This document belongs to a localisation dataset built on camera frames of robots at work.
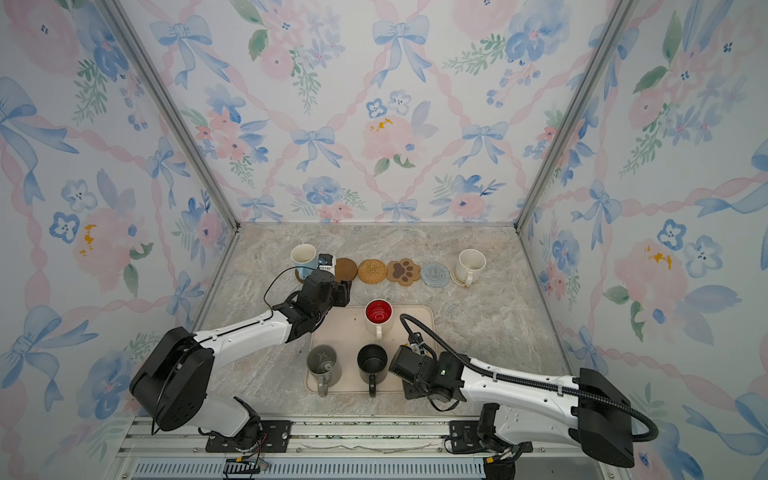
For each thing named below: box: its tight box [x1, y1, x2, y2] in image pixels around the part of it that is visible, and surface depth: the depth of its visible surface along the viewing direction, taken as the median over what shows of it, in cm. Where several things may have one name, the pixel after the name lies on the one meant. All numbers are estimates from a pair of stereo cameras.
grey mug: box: [307, 344, 342, 398], surface depth 79 cm
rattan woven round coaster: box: [357, 258, 387, 284], surface depth 109 cm
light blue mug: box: [291, 243, 319, 279], surface depth 99 cm
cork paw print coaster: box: [386, 258, 421, 286], surface depth 109 cm
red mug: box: [364, 298, 394, 340], surface depth 90 cm
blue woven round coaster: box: [421, 262, 450, 288], surface depth 108 cm
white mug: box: [456, 248, 487, 287], surface depth 100 cm
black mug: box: [356, 343, 389, 398], surface depth 80 cm
